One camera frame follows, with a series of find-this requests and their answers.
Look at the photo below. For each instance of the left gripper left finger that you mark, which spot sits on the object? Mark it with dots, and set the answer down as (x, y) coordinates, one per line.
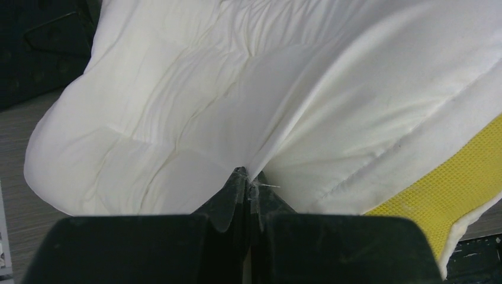
(227, 237)

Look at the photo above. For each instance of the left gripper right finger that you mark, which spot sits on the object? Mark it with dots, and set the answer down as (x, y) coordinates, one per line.
(264, 205)

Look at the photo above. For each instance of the white pillow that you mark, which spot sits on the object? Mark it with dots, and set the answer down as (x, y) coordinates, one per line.
(348, 107)

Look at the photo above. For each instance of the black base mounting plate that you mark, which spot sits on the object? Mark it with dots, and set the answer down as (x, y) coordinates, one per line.
(476, 261)

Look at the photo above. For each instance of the black perforated music stand tray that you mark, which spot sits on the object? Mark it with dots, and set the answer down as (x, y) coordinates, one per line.
(45, 45)

